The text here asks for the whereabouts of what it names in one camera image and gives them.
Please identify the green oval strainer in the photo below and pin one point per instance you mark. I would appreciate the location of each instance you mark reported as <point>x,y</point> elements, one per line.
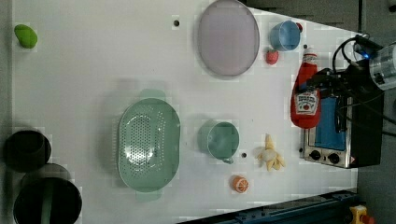
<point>148,146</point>

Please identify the red plush ketchup bottle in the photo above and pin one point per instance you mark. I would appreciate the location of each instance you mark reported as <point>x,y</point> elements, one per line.
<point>305,108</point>

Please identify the grey round plate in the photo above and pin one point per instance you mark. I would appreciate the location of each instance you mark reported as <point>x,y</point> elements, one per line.
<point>228,38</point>

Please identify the green mug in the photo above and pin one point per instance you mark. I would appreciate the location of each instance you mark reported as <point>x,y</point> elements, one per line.
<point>220,139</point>

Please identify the silver black toaster oven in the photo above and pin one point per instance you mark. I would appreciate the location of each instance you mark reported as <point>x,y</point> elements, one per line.
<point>349,132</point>

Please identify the toy orange half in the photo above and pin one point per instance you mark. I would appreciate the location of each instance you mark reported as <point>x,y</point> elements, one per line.
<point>240,184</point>

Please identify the green toy fruit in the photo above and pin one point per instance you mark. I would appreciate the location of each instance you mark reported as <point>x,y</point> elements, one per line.
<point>26,36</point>

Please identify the blue metal frame rail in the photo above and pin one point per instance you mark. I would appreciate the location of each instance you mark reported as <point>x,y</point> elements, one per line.
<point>329,208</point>

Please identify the dark red toy strawberry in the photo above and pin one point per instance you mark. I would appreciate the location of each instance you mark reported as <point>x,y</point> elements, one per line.
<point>300,27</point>

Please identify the yellow red emergency button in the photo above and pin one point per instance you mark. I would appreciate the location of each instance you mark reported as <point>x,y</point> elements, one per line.
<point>360,216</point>

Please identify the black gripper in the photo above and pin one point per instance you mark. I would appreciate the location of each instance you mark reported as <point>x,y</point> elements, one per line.
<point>357,79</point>

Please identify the blue cup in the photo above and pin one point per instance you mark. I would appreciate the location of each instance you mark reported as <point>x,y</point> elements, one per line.
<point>285,36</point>

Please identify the small black round base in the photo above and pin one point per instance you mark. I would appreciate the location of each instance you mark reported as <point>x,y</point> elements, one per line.
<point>26,151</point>

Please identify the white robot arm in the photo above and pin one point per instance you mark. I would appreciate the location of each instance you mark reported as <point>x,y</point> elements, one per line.
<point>375,73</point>

